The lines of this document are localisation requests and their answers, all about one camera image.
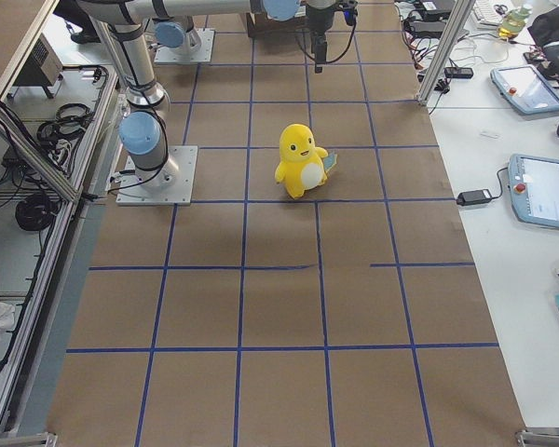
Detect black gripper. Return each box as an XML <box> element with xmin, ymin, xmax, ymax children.
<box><xmin>306</xmin><ymin>0</ymin><xmax>335</xmax><ymax>74</ymax></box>

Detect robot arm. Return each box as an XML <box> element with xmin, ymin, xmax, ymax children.
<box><xmin>154</xmin><ymin>16</ymin><xmax>201</xmax><ymax>54</ymax></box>
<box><xmin>79</xmin><ymin>0</ymin><xmax>338</xmax><ymax>109</ymax></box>

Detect yellow plush toy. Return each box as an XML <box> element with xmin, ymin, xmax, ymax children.
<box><xmin>274</xmin><ymin>124</ymin><xmax>329</xmax><ymax>199</ymax></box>

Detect yellow liquid bottle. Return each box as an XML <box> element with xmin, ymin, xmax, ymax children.
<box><xmin>498</xmin><ymin>4</ymin><xmax>533</xmax><ymax>40</ymax></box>

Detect upper teach pendant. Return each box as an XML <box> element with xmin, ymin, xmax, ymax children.
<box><xmin>490</xmin><ymin>65</ymin><xmax>559</xmax><ymax>115</ymax></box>

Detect teach pendant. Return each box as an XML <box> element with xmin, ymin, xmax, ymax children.
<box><xmin>490</xmin><ymin>65</ymin><xmax>559</xmax><ymax>115</ymax></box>
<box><xmin>508</xmin><ymin>154</ymin><xmax>559</xmax><ymax>229</ymax></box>

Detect black power adapter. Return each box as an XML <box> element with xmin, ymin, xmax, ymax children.
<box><xmin>456</xmin><ymin>189</ymin><xmax>494</xmax><ymax>207</ymax></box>

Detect person in black shirt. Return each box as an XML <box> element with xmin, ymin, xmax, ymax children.
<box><xmin>53</xmin><ymin>0</ymin><xmax>101</xmax><ymax>45</ymax></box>

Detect lower teach pendant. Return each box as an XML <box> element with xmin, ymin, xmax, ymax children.
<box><xmin>508</xmin><ymin>154</ymin><xmax>559</xmax><ymax>229</ymax></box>

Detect grey electronics box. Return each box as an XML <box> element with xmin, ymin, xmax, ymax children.
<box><xmin>13</xmin><ymin>34</ymin><xmax>63</xmax><ymax>99</ymax></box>

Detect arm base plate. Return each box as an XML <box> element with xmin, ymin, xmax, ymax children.
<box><xmin>155</xmin><ymin>23</ymin><xmax>215</xmax><ymax>65</ymax></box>
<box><xmin>116</xmin><ymin>145</ymin><xmax>198</xmax><ymax>206</ymax></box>

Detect aluminium frame post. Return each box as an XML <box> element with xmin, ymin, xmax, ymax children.
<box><xmin>416</xmin><ymin>0</ymin><xmax>475</xmax><ymax>105</ymax></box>

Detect coiled black cable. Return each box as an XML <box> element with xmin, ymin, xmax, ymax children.
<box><xmin>14</xmin><ymin>193</ymin><xmax>60</xmax><ymax>233</ymax></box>

